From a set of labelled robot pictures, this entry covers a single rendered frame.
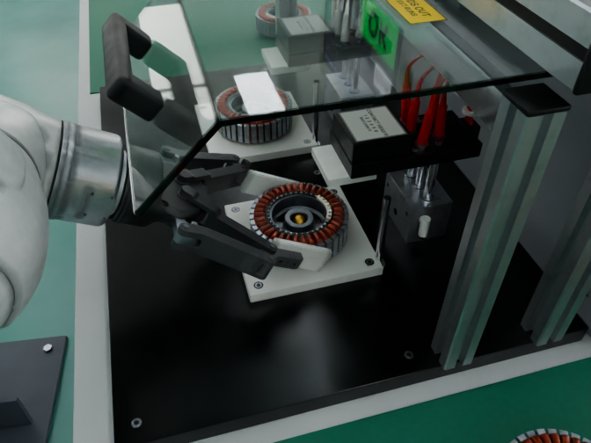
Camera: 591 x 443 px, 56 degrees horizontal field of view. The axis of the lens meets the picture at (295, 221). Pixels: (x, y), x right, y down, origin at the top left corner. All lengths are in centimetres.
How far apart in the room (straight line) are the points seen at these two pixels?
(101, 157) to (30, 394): 109
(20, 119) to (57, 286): 129
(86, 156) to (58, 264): 133
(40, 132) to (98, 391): 25
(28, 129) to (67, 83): 226
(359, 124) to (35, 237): 34
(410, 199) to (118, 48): 37
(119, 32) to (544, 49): 28
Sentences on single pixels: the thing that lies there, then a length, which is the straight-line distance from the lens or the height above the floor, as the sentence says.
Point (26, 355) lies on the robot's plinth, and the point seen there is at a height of 2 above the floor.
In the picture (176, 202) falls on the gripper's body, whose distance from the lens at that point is 54.
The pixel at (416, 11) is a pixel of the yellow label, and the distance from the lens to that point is 45.
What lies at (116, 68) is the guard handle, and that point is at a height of 106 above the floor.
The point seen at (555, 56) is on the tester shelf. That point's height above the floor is 108.
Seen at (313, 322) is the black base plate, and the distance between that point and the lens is 58.
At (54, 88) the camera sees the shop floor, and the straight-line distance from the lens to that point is 274.
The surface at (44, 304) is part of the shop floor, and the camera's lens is 173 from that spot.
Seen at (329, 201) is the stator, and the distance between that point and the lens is 64.
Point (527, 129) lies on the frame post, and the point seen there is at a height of 104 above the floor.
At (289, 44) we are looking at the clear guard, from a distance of 39.
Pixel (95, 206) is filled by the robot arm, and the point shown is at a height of 91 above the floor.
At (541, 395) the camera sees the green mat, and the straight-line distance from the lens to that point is 60.
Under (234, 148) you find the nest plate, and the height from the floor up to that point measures 78.
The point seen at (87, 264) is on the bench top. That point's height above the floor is 75.
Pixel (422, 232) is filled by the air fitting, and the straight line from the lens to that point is 65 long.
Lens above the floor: 123
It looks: 43 degrees down
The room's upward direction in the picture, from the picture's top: straight up
